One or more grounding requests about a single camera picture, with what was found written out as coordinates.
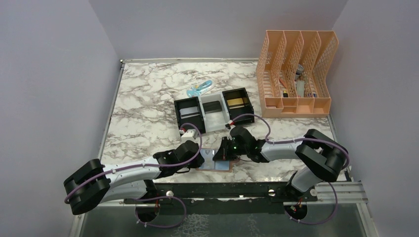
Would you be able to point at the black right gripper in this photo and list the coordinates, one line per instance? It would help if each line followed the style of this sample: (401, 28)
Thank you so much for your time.
(223, 154)

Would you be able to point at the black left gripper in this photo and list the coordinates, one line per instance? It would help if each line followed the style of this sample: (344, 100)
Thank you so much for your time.
(198, 161)

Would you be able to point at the silver VIP card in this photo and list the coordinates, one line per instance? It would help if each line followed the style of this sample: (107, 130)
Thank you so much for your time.
(209, 163)

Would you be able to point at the brown leather card holder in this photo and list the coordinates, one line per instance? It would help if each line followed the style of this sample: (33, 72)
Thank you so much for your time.
(221, 166)

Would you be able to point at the white tray bin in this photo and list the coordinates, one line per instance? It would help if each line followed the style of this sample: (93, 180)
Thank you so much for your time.
(213, 121)

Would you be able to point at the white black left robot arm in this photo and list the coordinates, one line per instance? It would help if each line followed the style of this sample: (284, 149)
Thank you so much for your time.
(94, 182)

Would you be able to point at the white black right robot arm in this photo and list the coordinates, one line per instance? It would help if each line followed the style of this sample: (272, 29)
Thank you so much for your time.
(323, 158)

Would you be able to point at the silver credit card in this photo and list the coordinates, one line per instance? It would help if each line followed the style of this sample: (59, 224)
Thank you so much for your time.
(189, 112)

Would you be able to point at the gold credit card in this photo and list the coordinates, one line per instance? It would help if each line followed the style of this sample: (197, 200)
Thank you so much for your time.
(235, 103)

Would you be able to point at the blue packaged tool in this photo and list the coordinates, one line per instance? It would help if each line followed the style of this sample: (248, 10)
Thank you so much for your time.
(200, 89)

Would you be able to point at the grey staples box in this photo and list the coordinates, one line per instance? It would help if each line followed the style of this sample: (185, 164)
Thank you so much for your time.
(300, 85)

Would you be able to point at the peach plastic file organizer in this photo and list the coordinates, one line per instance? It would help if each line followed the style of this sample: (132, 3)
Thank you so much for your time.
(291, 73)

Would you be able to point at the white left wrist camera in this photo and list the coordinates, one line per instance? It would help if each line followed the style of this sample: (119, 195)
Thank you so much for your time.
(189, 135)

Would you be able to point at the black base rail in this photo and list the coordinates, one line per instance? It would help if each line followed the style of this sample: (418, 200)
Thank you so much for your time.
(219, 197)

